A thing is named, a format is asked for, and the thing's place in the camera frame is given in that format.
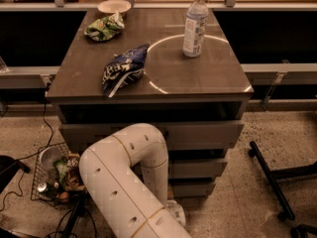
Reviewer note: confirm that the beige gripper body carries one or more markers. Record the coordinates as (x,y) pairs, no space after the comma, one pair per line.
(177,212)

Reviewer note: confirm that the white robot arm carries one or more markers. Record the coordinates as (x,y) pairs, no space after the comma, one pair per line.
(126,176)

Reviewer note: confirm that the grey three-drawer cabinet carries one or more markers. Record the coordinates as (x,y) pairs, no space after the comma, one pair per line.
(174,88)

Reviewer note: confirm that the black stand leg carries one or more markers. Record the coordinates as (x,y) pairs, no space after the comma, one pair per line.
(77,211)

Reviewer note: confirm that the black chair base leg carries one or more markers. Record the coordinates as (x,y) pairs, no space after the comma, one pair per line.
(273,175)

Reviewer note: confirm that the green snack bag in basket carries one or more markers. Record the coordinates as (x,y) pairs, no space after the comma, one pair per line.
(61,169)

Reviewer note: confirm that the soda can in basket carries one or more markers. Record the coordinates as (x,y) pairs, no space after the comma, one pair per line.
(45,188)

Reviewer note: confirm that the clear plastic cup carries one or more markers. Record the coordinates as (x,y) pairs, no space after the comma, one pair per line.
(48,156)

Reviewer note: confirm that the blue chip bag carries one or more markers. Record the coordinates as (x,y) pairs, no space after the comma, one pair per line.
(124,69)

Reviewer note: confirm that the green chip bag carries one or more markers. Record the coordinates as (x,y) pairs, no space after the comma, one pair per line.
(106,28)

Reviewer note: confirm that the clear plastic water bottle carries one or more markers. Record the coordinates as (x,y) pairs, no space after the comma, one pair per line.
(195,28)

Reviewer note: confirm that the white bowl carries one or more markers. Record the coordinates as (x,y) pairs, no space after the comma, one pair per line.
(112,6)

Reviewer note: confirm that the wire basket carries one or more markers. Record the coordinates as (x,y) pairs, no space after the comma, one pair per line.
(60,195)

